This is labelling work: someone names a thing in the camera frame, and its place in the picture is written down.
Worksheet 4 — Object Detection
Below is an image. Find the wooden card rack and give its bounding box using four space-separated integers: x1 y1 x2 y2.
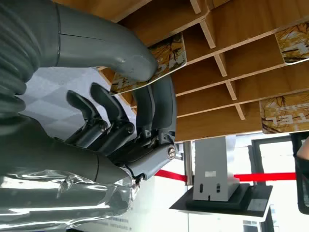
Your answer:
52 0 309 144

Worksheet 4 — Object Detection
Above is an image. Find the person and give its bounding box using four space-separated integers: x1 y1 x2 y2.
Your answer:
290 132 309 216

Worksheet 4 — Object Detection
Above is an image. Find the black monitor with grey stand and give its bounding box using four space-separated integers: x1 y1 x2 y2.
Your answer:
170 135 274 222

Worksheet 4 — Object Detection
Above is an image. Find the red barrier belt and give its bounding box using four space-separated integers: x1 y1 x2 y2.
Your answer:
155 169 297 184

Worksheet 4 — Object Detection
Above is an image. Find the silver barrier post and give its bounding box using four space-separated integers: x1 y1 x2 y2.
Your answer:
183 141 194 187

